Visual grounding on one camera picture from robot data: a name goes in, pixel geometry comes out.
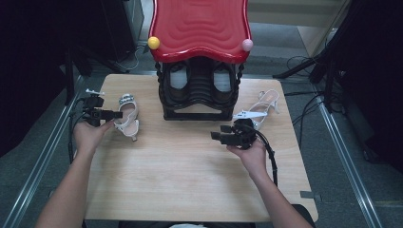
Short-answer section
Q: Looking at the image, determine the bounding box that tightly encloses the beige wooden board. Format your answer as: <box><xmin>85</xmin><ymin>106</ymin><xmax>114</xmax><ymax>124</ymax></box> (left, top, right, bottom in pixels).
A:
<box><xmin>296</xmin><ymin>0</ymin><xmax>353</xmax><ymax>59</ymax></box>

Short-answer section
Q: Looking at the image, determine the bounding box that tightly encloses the dark curtain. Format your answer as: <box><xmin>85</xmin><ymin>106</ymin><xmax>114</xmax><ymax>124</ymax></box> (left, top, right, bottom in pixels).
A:
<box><xmin>0</xmin><ymin>0</ymin><xmax>69</xmax><ymax>158</ymax></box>
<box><xmin>329</xmin><ymin>0</ymin><xmax>403</xmax><ymax>174</ymax></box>

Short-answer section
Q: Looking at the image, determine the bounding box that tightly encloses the white floor cable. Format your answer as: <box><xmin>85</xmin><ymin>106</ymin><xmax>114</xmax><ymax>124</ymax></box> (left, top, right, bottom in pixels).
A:
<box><xmin>115</xmin><ymin>47</ymin><xmax>144</xmax><ymax>72</ymax></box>

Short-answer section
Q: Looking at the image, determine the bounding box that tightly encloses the grey tape tab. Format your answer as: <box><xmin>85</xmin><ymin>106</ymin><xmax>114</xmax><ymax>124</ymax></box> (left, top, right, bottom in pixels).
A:
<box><xmin>299</xmin><ymin>190</ymin><xmax>322</xmax><ymax>202</ymax></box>

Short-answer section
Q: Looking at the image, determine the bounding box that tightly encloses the black leather shoe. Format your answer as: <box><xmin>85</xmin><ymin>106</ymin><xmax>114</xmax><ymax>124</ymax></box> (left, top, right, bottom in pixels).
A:
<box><xmin>164</xmin><ymin>60</ymin><xmax>193</xmax><ymax>104</ymax></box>
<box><xmin>210</xmin><ymin>61</ymin><xmax>238</xmax><ymax>104</ymax></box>

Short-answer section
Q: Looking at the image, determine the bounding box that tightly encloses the black metal stand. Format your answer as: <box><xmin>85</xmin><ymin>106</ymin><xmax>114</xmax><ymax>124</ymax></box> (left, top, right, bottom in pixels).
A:
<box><xmin>63</xmin><ymin>44</ymin><xmax>96</xmax><ymax>107</ymax></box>

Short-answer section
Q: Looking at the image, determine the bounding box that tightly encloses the red and black shoe rack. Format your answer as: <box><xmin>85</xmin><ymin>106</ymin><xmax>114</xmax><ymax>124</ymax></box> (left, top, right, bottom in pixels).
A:
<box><xmin>146</xmin><ymin>0</ymin><xmax>255</xmax><ymax>122</ymax></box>

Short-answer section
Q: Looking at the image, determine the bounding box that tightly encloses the black cabinet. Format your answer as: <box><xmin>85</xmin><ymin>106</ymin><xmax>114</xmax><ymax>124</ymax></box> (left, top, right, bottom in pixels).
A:
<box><xmin>67</xmin><ymin>0</ymin><xmax>145</xmax><ymax>63</ymax></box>

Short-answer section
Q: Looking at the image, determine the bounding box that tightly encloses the metal floor rail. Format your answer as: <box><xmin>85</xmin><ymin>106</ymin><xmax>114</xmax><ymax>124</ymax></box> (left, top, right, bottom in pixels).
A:
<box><xmin>0</xmin><ymin>75</ymin><xmax>85</xmax><ymax>228</ymax></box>
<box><xmin>317</xmin><ymin>101</ymin><xmax>384</xmax><ymax>228</ymax></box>

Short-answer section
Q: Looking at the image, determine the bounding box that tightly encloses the black tripod stand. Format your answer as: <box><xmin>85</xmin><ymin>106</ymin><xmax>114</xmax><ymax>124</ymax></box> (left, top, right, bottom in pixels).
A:
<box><xmin>273</xmin><ymin>0</ymin><xmax>362</xmax><ymax>112</ymax></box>

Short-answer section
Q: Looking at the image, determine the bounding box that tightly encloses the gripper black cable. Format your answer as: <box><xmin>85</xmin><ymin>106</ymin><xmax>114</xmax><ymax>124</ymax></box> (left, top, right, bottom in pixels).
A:
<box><xmin>243</xmin><ymin>123</ymin><xmax>279</xmax><ymax>188</ymax></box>
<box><xmin>67</xmin><ymin>97</ymin><xmax>88</xmax><ymax>165</ymax></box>

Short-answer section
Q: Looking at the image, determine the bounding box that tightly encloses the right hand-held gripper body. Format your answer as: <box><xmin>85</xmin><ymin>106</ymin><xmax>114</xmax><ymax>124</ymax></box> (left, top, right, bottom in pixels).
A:
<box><xmin>232</xmin><ymin>109</ymin><xmax>269</xmax><ymax>151</ymax></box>

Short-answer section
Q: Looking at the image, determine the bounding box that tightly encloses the thin black floor cable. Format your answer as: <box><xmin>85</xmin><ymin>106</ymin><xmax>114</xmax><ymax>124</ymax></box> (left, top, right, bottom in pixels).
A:
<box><xmin>291</xmin><ymin>94</ymin><xmax>327</xmax><ymax>150</ymax></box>

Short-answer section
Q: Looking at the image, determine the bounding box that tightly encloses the thick black floor cable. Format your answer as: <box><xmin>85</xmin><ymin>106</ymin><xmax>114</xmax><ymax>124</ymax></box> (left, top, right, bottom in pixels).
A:
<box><xmin>283</xmin><ymin>90</ymin><xmax>326</xmax><ymax>97</ymax></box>

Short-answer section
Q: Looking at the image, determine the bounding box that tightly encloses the person's light grey shirt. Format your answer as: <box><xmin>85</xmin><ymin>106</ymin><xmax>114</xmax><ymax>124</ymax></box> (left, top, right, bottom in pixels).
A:
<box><xmin>169</xmin><ymin>222</ymin><xmax>208</xmax><ymax>228</ymax></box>

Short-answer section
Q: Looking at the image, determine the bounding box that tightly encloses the person's left hand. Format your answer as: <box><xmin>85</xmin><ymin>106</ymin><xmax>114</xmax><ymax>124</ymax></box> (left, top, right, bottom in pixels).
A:
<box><xmin>72</xmin><ymin>119</ymin><xmax>115</xmax><ymax>156</ymax></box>

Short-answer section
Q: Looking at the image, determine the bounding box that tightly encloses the person's right hand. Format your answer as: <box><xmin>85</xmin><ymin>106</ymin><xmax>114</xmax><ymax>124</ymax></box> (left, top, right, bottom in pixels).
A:
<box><xmin>226</xmin><ymin>139</ymin><xmax>269</xmax><ymax>180</ymax></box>

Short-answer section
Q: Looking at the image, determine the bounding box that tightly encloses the white heeled shoe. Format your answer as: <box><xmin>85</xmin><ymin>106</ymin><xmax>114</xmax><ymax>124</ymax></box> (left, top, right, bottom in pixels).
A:
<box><xmin>113</xmin><ymin>92</ymin><xmax>141</xmax><ymax>143</ymax></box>
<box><xmin>248</xmin><ymin>88</ymin><xmax>281</xmax><ymax>131</ymax></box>

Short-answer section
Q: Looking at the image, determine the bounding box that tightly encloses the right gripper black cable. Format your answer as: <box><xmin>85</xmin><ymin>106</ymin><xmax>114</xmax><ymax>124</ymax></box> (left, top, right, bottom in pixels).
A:
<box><xmin>243</xmin><ymin>123</ymin><xmax>279</xmax><ymax>188</ymax></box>

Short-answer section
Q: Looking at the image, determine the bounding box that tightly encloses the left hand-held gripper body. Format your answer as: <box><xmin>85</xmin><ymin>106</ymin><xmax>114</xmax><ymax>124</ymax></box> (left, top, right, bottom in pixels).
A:
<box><xmin>81</xmin><ymin>88</ymin><xmax>106</xmax><ymax>128</ymax></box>

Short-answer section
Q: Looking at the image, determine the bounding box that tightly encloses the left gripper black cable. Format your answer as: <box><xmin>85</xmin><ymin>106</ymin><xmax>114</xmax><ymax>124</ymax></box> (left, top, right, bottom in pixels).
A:
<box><xmin>67</xmin><ymin>97</ymin><xmax>88</xmax><ymax>165</ymax></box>

